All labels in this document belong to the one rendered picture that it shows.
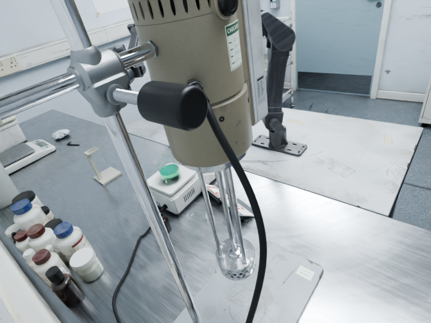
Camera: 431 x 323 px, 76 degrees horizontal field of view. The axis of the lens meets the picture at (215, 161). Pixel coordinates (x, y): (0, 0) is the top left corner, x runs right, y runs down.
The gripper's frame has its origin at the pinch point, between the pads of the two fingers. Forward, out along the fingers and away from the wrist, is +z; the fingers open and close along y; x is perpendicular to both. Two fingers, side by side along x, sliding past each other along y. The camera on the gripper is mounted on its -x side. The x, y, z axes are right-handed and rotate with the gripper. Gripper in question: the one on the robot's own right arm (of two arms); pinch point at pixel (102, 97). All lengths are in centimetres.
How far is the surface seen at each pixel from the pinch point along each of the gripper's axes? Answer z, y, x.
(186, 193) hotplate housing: 14.2, 22.4, 27.0
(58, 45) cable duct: -101, -79, -3
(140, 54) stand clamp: 50, 37, -20
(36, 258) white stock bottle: 39.5, -7.6, 22.2
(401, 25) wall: -235, 181, 49
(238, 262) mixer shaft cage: 46, 41, 15
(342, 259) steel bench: 33, 61, 32
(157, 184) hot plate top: 13.8, 14.2, 23.4
